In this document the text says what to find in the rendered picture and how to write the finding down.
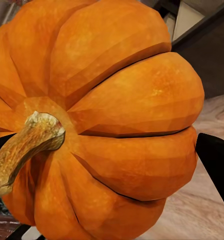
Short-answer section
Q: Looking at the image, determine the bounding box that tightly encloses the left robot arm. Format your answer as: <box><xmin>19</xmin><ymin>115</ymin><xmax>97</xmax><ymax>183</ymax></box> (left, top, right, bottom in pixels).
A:
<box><xmin>6</xmin><ymin>224</ymin><xmax>45</xmax><ymax>240</ymax></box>

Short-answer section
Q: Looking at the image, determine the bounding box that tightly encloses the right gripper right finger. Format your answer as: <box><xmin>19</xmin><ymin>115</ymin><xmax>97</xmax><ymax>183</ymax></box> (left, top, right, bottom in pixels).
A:
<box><xmin>195</xmin><ymin>133</ymin><xmax>224</xmax><ymax>201</ymax></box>

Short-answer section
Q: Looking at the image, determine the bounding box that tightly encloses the pumpkin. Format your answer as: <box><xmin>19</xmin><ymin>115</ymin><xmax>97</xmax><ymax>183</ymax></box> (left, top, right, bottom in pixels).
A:
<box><xmin>0</xmin><ymin>0</ymin><xmax>205</xmax><ymax>240</ymax></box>

